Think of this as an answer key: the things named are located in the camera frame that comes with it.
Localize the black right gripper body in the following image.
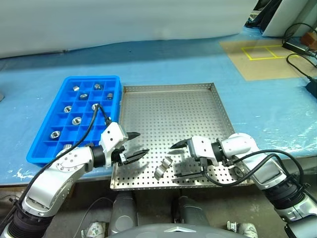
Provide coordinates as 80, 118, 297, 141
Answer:
198, 158, 210, 174

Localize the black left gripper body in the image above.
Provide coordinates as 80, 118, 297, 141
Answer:
112, 146, 127, 166

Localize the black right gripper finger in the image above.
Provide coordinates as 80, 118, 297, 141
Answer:
173, 171, 206, 179
169, 140, 189, 150

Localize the perforated steel tray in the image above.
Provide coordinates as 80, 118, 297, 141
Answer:
110, 82, 255, 190

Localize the blue compartment tray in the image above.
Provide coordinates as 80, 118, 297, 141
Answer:
26, 75, 123, 167

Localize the dark grey robot leg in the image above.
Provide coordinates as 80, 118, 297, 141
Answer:
108, 192, 137, 235
172, 194, 211, 233

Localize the grey robot torso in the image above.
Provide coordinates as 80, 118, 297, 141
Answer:
105, 223, 245, 238

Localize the white metal foot clamp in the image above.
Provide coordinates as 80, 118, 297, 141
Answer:
226, 220, 258, 238

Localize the blue plastic table cover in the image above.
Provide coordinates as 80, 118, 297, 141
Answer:
0, 26, 317, 191

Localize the brown cardboard sheet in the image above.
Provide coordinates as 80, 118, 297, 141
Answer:
219, 39, 317, 81

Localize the black power adapter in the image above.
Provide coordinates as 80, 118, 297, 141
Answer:
305, 76, 317, 96

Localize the flat black device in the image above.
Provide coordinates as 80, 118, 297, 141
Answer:
282, 41, 313, 54

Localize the dark clutter behind table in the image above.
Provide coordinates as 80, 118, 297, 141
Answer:
245, 0, 273, 32

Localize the orange brown block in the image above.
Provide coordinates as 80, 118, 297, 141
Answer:
301, 32, 315, 47

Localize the white panel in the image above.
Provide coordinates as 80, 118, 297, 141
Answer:
262, 0, 317, 38

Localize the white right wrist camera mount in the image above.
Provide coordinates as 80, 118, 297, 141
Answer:
187, 135, 220, 167

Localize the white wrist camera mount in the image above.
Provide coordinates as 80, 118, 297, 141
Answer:
187, 135, 220, 167
99, 121, 127, 169

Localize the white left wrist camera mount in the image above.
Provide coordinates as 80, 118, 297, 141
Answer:
99, 121, 127, 169

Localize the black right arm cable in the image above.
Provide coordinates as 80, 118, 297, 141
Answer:
202, 148, 305, 189

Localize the black adapter cable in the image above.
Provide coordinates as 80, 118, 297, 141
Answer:
286, 53, 314, 81

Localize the black looped cable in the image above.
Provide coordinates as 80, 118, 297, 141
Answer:
282, 23, 317, 44

